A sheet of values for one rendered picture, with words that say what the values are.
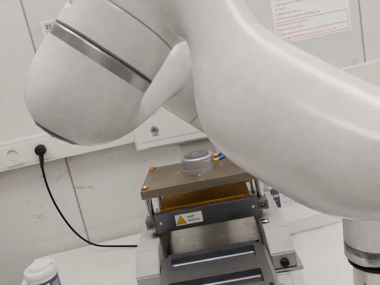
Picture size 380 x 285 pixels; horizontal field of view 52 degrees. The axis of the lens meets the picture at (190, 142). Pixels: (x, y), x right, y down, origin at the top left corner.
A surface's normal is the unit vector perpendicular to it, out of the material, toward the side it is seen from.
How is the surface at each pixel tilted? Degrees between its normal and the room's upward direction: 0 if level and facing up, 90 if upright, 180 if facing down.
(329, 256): 0
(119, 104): 121
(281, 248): 41
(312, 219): 90
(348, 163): 85
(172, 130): 90
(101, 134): 140
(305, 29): 90
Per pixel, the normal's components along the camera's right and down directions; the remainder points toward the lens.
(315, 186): -0.49, 0.51
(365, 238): -0.59, 0.29
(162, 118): -0.01, 0.22
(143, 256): -0.16, -0.58
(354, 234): -0.84, 0.25
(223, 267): -0.20, -0.96
